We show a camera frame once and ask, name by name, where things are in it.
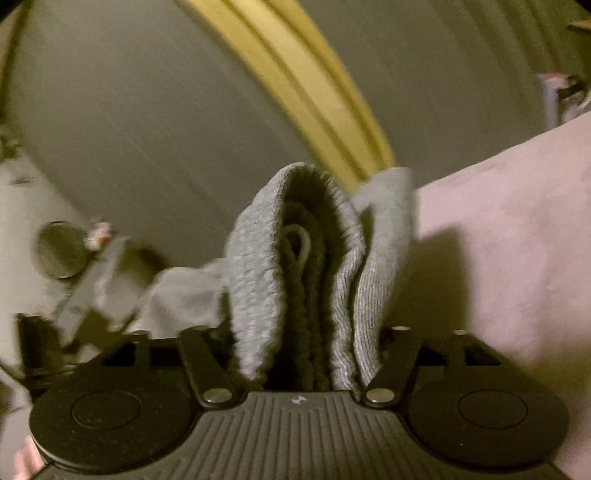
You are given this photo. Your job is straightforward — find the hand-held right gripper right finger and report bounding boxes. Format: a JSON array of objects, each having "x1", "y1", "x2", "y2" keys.
[{"x1": 362, "y1": 326, "x2": 502, "y2": 409}]

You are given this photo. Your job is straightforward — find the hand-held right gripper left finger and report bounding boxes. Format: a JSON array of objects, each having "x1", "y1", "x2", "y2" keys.
[{"x1": 97, "y1": 325, "x2": 238, "y2": 411}]

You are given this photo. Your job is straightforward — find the grey knit pants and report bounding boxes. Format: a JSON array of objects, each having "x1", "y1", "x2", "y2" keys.
[{"x1": 137, "y1": 161, "x2": 417, "y2": 394}]

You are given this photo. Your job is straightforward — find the pink bed sheet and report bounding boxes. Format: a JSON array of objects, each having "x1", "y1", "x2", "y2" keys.
[{"x1": 412, "y1": 124, "x2": 591, "y2": 480}]

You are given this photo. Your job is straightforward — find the pale blue box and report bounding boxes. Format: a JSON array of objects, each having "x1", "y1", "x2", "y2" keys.
[{"x1": 538, "y1": 71, "x2": 591, "y2": 131}]

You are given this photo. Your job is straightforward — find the yellow door frame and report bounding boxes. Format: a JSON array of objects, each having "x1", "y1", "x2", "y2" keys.
[{"x1": 186, "y1": 0, "x2": 399, "y2": 186}]

